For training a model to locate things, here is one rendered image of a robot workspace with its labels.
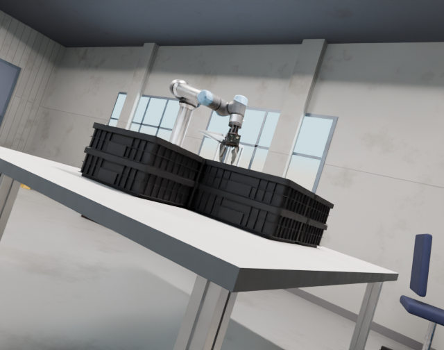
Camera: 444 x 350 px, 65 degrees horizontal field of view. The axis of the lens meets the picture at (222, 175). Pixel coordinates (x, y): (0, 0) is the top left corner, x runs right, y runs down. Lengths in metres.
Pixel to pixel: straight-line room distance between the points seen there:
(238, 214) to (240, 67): 4.29
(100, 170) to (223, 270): 0.97
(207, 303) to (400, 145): 3.72
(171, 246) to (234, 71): 4.97
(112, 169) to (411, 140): 3.38
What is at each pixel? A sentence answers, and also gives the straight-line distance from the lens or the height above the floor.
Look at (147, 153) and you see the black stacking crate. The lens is 1.30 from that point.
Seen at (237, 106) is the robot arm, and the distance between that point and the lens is 1.85.
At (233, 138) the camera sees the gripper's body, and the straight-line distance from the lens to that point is 1.78.
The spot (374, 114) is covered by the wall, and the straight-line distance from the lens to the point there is 4.39.
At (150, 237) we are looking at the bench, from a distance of 0.67.
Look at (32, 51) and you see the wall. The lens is 9.43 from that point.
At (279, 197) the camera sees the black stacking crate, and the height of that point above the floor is 0.86.
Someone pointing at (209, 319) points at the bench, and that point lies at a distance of 0.65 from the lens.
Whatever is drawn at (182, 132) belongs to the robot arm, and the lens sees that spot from 2.20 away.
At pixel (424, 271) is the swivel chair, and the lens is 3.07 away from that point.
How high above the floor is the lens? 0.79
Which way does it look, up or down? 4 degrees up
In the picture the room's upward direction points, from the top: 18 degrees clockwise
